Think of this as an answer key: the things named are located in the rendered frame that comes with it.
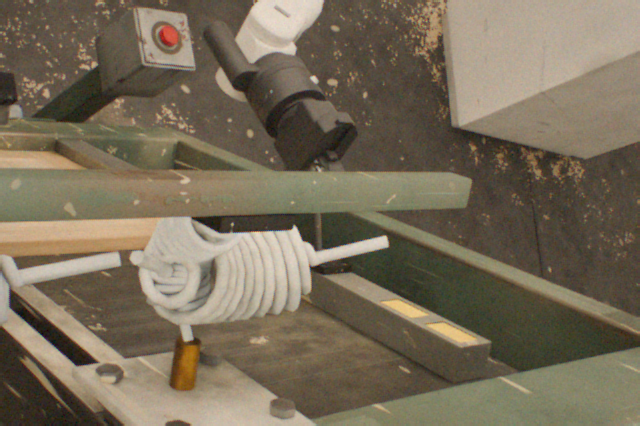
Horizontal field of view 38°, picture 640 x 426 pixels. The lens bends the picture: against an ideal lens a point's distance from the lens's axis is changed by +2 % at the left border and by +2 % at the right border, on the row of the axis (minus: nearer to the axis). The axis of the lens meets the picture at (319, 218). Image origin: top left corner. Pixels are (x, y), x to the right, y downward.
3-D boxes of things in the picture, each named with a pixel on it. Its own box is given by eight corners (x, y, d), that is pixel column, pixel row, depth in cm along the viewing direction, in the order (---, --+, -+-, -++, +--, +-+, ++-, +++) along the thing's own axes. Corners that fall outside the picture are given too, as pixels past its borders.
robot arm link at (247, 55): (287, 129, 124) (252, 72, 129) (325, 70, 117) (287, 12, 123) (218, 126, 116) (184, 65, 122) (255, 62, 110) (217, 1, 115)
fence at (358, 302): (81, 162, 165) (83, 141, 164) (484, 376, 96) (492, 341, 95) (54, 162, 161) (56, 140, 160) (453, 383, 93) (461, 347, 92)
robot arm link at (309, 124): (379, 124, 111) (335, 59, 117) (320, 121, 105) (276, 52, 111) (329, 193, 119) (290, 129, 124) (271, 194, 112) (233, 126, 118)
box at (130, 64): (143, 46, 195) (187, 12, 182) (152, 100, 193) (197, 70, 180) (91, 40, 188) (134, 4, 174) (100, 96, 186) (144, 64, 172)
